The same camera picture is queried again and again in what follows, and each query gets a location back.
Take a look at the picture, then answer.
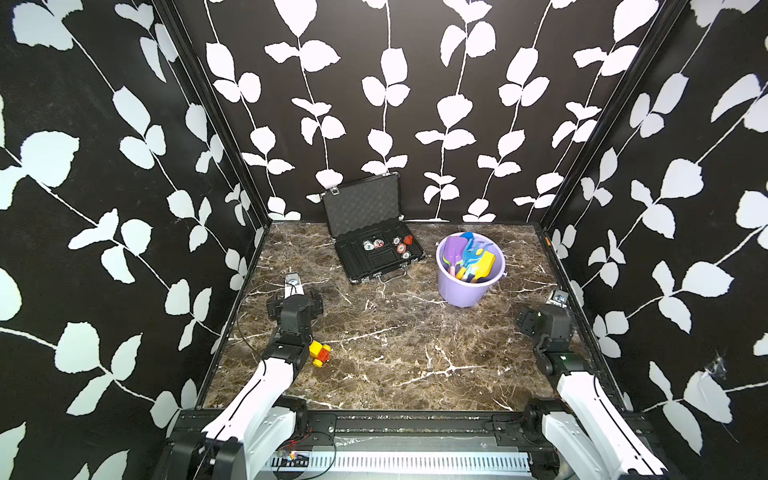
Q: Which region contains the blue toy rake yellow handle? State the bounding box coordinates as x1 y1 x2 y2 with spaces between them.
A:
455 236 490 283

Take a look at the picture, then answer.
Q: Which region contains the purple toy shovel pink handle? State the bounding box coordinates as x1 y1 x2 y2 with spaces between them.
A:
442 235 469 276

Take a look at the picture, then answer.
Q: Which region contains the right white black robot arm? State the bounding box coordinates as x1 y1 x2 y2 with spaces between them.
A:
516 303 670 479

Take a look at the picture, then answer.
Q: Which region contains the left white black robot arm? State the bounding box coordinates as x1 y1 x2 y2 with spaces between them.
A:
151 289 323 479

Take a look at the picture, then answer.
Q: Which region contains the yellow red toy truck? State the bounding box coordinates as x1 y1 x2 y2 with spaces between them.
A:
309 340 332 368

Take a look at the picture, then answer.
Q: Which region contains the purple plastic bucket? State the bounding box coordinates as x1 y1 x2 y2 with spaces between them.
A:
435 232 506 308

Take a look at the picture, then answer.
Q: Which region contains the open black foam case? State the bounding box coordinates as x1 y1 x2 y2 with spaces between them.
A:
321 173 425 284

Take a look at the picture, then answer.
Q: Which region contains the white perforated strip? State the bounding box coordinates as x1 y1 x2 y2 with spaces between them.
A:
262 451 531 475

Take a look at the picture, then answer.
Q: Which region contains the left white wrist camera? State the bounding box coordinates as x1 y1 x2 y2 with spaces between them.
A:
284 273 304 298

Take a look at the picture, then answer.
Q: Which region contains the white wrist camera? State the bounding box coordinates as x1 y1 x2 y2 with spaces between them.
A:
547 289 569 309
284 273 304 298

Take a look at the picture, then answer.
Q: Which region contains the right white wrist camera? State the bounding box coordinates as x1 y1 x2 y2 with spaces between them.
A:
547 289 569 309

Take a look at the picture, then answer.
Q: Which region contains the black front mounting rail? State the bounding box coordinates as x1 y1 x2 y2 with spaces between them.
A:
173 409 655 448

